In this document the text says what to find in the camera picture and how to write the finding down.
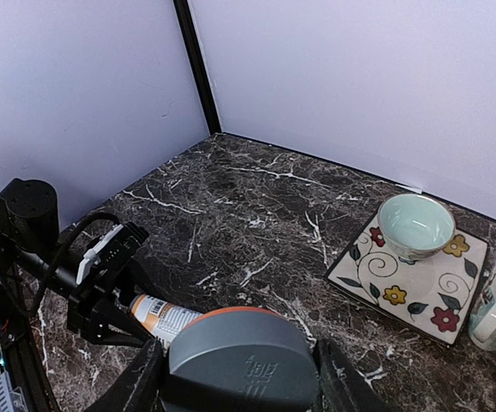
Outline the floral square ceramic plate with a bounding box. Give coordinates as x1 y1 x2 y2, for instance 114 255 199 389
326 216 488 346

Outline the orange grey-capped pill bottle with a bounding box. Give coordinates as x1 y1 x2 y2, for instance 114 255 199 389
129 294 202 349

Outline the plain teal ceramic bowl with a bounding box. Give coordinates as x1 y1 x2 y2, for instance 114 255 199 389
377 193 456 261

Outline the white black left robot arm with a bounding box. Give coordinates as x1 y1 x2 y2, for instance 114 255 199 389
0 179 156 348

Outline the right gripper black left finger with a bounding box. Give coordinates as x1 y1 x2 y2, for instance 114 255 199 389
86 339 164 412

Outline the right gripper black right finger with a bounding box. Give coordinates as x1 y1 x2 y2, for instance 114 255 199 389
314 338 395 411

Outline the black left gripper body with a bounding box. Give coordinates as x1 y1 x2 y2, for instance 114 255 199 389
67 275 124 343

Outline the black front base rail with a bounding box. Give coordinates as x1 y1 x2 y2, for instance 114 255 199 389
0 318 59 411

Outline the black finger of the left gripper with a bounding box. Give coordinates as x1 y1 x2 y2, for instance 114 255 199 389
118 259 156 300
93 300 153 348

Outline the black left corner post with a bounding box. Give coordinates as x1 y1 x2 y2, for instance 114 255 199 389
172 0 221 135

